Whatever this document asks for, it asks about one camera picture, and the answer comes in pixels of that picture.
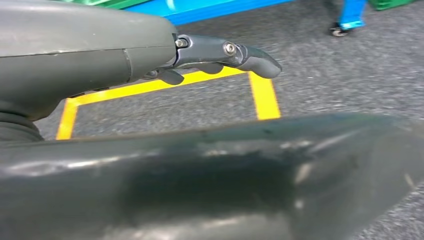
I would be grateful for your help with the blue metal shelf rack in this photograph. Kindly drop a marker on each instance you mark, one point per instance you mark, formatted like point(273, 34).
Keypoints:
point(215, 8)

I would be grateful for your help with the yellow floor tape square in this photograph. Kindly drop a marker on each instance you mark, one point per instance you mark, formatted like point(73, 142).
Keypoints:
point(265, 99)

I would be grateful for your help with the green plastic crate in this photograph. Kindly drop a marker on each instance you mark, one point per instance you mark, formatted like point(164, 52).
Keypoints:
point(109, 2)
point(391, 3)

